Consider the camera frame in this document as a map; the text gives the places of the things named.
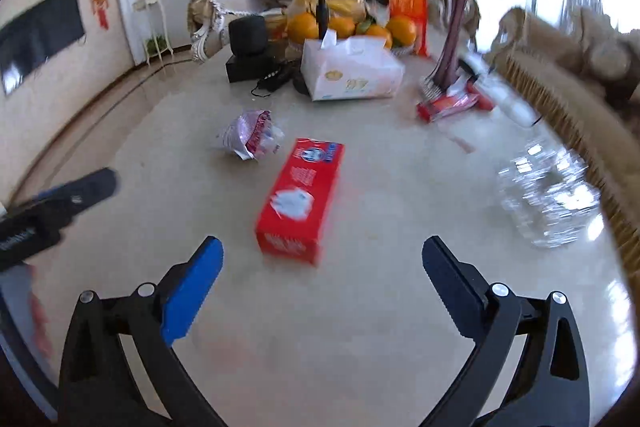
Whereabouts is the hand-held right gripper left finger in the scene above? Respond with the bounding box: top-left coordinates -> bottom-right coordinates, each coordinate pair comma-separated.
57,234 -> 226,427

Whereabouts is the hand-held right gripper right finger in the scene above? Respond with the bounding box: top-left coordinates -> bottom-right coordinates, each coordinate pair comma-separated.
414,234 -> 595,427

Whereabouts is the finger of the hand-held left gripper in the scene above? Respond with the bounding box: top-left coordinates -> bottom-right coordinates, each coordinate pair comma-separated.
29,167 -> 120,229

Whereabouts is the red carton box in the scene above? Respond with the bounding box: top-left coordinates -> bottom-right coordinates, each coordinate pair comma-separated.
255,138 -> 346,266

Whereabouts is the silver red wrapper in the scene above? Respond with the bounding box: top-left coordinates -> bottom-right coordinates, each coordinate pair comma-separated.
216,109 -> 286,162

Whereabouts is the red flat packet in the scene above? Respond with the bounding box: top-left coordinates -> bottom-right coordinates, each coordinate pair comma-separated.
416,77 -> 493,124

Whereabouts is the small clear plastic bottle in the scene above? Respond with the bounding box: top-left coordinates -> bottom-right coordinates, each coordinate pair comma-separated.
460,52 -> 543,128

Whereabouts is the white side stand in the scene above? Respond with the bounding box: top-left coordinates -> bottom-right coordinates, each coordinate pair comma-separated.
132,0 -> 173,65

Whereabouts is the tall purple glass vase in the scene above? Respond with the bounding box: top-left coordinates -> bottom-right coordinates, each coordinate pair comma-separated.
425,0 -> 473,100

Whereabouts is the black speaker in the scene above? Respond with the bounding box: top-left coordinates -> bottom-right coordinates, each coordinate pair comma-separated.
226,14 -> 277,84

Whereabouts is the white tissue pack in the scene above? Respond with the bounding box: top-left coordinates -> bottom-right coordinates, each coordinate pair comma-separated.
300,29 -> 406,102

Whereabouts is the orange fruit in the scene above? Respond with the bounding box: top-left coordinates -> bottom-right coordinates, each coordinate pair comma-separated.
365,24 -> 393,48
287,12 -> 321,44
327,16 -> 357,38
387,14 -> 418,48

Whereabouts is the tan fringed armchair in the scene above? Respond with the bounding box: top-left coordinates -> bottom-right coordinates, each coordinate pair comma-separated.
492,4 -> 640,258

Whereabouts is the yellow snack bag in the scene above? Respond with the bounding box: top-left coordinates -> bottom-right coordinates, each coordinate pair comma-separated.
292,0 -> 368,22

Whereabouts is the black wall television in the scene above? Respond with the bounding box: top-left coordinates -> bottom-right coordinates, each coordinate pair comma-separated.
0,0 -> 85,95

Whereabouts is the red knot wall decoration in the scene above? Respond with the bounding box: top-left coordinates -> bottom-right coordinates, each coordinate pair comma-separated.
87,0 -> 112,30

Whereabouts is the black cable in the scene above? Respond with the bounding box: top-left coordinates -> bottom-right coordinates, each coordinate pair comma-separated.
250,59 -> 301,98

